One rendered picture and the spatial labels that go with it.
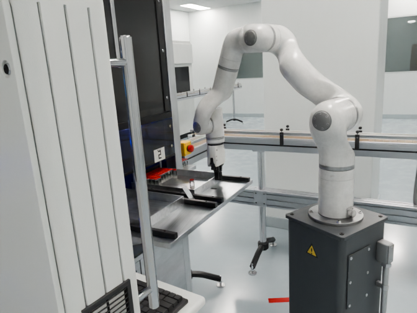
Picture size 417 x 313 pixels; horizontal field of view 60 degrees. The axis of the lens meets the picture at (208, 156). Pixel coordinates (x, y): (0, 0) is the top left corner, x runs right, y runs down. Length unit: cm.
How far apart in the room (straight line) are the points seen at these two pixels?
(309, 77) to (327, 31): 163
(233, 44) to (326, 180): 63
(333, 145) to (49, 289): 93
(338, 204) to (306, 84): 42
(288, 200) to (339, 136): 137
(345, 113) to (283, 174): 195
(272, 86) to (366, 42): 74
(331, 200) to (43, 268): 95
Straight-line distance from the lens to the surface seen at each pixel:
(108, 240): 73
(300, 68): 133
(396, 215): 247
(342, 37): 291
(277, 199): 257
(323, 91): 135
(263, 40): 134
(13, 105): 63
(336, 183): 132
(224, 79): 153
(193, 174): 183
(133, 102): 75
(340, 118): 121
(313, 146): 238
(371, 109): 291
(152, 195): 157
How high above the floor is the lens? 141
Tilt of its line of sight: 14 degrees down
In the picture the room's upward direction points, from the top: 4 degrees counter-clockwise
